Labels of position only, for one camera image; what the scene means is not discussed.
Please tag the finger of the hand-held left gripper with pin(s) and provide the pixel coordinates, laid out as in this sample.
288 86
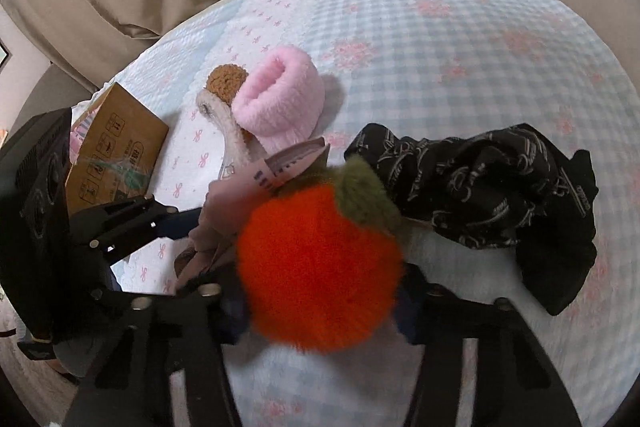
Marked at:
140 222
107 297

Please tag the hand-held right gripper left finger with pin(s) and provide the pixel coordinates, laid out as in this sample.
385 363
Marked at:
231 313

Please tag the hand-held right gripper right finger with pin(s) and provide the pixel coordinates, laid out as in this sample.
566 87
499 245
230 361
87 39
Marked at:
411 307

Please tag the mauve plush toy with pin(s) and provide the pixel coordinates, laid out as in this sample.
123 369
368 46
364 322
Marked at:
225 212

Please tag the orange plush fruit toy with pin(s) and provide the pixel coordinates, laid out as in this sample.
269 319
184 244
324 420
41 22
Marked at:
320 262

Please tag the cardboard box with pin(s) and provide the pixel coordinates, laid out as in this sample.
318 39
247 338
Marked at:
112 147

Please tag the pink striped cloth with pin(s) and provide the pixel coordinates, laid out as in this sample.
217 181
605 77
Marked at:
79 134

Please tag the black patterned cloth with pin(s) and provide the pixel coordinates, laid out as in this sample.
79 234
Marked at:
490 202

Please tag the beige plush toy brown cap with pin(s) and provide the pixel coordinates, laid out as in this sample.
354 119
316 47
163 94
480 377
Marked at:
222 99

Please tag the pink fluffy slipper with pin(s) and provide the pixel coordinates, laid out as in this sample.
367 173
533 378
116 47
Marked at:
280 102

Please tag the blue checked floral bedsheet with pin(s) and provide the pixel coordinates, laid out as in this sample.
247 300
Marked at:
440 67

